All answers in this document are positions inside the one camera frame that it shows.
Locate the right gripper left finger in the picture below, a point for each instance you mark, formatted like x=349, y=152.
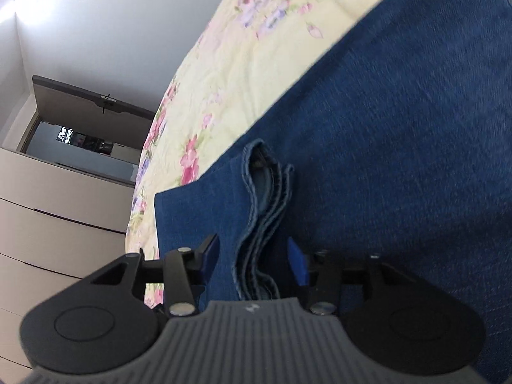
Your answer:
x=117, y=313

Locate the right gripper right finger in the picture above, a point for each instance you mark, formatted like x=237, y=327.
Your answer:
x=392, y=316

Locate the blue denim jeans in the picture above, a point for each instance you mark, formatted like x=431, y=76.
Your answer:
x=396, y=142

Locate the beige wardrobe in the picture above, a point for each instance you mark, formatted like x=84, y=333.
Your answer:
x=57, y=226

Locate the hallway cabinet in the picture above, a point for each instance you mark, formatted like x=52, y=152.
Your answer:
x=76, y=151

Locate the dark brown door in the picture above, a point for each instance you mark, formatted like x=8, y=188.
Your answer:
x=93, y=114

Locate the floral yellow bed quilt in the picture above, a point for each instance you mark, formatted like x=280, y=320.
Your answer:
x=256, y=68

